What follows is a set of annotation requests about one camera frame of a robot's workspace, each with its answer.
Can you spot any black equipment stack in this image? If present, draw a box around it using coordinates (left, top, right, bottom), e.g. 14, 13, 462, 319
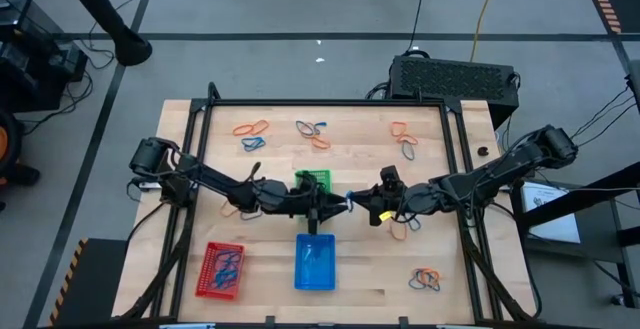
0, 0, 90, 113

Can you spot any red plastic basket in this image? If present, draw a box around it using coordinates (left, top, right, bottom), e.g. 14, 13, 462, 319
195, 241, 246, 301

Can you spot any yellow floor cable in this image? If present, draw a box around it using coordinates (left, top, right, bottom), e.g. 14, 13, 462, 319
469, 0, 503, 63

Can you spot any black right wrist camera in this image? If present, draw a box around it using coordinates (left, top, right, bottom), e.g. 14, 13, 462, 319
378, 164, 403, 191

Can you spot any rubber band cluster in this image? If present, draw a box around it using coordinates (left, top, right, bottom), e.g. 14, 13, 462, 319
408, 268, 442, 293

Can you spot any black metal stand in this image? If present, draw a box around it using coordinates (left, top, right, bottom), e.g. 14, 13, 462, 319
509, 161, 640, 310

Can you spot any orange black wheeled device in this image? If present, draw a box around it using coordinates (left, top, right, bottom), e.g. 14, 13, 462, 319
0, 106, 42, 188

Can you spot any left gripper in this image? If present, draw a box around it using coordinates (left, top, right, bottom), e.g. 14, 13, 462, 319
259, 179, 349, 221

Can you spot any black floor cable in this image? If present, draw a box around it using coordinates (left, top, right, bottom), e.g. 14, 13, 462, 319
404, 0, 430, 55

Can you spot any white paper sheet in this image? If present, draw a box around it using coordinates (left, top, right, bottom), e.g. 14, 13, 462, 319
521, 181, 583, 245

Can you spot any black perforated computer case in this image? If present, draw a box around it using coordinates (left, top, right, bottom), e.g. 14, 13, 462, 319
388, 54, 521, 118

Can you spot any green plastic basket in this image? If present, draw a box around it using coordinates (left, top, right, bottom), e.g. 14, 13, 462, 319
294, 169, 335, 219

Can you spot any black arm base cable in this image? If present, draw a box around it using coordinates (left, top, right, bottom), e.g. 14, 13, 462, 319
123, 197, 169, 250

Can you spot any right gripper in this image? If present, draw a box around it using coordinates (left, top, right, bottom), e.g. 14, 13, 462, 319
352, 184, 441, 228

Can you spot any black cable bundle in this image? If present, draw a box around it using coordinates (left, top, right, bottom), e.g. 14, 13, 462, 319
19, 66, 117, 136
569, 84, 640, 171

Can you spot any blue plastic basket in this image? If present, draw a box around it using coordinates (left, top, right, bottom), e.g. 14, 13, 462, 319
293, 233, 337, 291

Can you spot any black pole stand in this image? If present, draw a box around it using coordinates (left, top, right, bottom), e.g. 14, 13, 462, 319
52, 0, 154, 68

